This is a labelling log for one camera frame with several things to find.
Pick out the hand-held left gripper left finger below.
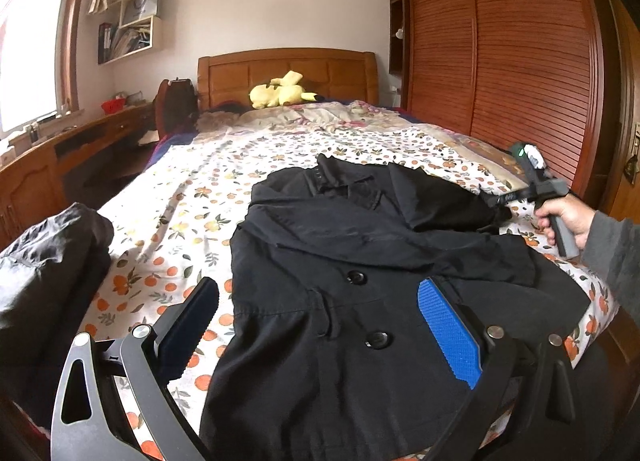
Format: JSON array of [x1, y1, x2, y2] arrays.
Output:
[[50, 277, 221, 461]]

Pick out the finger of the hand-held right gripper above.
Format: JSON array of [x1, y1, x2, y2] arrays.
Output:
[[492, 187, 538, 209]]

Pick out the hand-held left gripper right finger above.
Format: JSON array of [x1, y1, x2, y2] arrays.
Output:
[[416, 277, 577, 461]]

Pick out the black double-breasted coat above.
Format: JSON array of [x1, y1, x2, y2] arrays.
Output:
[[200, 154, 592, 461]]

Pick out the person's right forearm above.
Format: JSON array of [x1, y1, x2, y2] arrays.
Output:
[[580, 208, 640, 338]]

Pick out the person's right hand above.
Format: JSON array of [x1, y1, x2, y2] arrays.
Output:
[[534, 195, 599, 249]]

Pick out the wooden door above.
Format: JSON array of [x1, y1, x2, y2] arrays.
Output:
[[607, 0, 640, 223]]

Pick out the wooden slatted wardrobe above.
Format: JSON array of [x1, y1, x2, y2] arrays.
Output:
[[387, 0, 609, 213]]

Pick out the orange print bed sheet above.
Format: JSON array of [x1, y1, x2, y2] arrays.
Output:
[[75, 114, 617, 461]]

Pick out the folded dark grey garment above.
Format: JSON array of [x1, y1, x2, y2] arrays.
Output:
[[0, 204, 116, 423]]

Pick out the floral quilt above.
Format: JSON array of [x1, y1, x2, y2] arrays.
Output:
[[197, 100, 532, 193]]

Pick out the wooden bed headboard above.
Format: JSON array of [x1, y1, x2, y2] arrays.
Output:
[[196, 48, 379, 110]]

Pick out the long wooden desk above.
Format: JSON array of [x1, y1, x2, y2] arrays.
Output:
[[0, 101, 157, 253]]

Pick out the yellow plush toy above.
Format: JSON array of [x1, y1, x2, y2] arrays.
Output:
[[249, 70, 319, 110]]

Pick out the white paper bag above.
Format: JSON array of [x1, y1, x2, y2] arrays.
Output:
[[120, 0, 159, 27]]

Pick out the wooden framed window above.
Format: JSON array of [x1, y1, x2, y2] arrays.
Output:
[[0, 0, 97, 135]]

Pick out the brass door handle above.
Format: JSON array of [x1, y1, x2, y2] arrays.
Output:
[[625, 124, 640, 177]]

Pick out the white wall shelf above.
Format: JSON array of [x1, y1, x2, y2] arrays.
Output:
[[97, 0, 169, 66]]

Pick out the dark ring binders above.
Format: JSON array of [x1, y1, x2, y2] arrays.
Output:
[[98, 22, 114, 65]]

